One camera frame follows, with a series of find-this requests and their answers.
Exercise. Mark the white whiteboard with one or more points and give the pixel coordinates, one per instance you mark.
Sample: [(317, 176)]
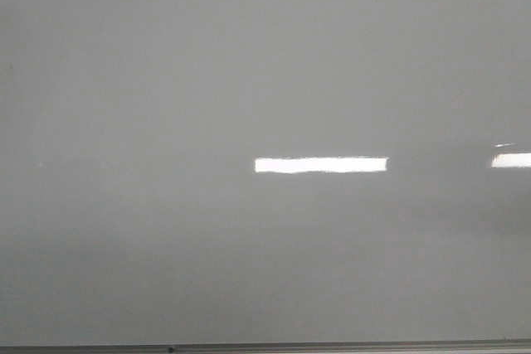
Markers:
[(225, 171)]

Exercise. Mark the grey aluminium whiteboard frame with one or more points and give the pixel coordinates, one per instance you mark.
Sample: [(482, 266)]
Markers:
[(465, 346)]

